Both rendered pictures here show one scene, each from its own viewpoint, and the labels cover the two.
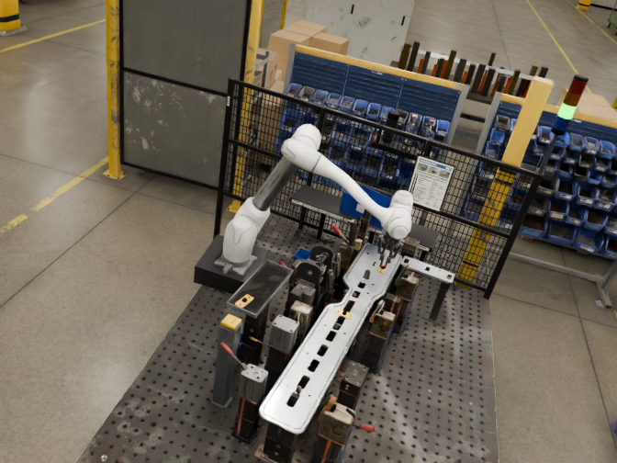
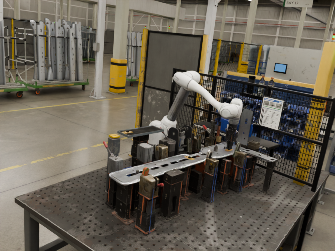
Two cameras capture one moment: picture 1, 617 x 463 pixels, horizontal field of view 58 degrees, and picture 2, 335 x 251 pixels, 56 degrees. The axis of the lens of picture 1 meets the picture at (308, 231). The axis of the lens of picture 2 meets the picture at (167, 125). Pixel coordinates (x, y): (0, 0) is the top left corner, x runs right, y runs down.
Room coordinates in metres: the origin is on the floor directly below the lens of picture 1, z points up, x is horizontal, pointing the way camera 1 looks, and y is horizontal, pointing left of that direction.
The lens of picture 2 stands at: (-0.17, -1.12, 1.88)
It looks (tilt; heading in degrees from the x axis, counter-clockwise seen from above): 15 degrees down; 27
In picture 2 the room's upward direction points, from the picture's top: 6 degrees clockwise
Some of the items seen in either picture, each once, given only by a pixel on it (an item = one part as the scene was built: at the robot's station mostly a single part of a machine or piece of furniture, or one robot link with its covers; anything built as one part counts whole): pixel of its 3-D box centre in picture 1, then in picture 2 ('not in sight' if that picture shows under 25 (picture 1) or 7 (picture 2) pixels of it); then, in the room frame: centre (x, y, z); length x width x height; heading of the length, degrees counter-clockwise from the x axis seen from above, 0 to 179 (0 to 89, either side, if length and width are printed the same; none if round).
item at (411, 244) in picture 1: (403, 266); (251, 160); (2.68, -0.58, 0.88); 0.08 x 0.08 x 0.36; 73
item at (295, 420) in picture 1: (343, 318); (188, 159); (1.99, -0.24, 1.00); 1.38 x 0.22 x 0.02; 163
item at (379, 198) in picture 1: (369, 206); (235, 127); (2.93, -0.32, 1.10); 0.30 x 0.17 x 0.13; 63
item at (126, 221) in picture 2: (281, 435); (123, 197); (1.41, -0.06, 0.84); 0.18 x 0.06 x 0.29; 73
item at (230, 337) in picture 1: (225, 364); (112, 165); (1.64, 0.23, 0.92); 0.08 x 0.08 x 0.44; 73
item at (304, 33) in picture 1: (308, 74); not in sight; (7.25, 0.40, 0.52); 1.20 x 0.80 x 1.05; 169
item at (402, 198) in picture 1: (400, 207); (235, 107); (2.43, -0.42, 1.39); 0.13 x 0.11 x 0.16; 177
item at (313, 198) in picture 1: (364, 216); (233, 134); (2.93, -0.31, 1.02); 0.90 x 0.22 x 0.03; 73
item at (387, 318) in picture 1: (376, 341); (209, 179); (2.02, -0.42, 0.87); 0.12 x 0.09 x 0.35; 73
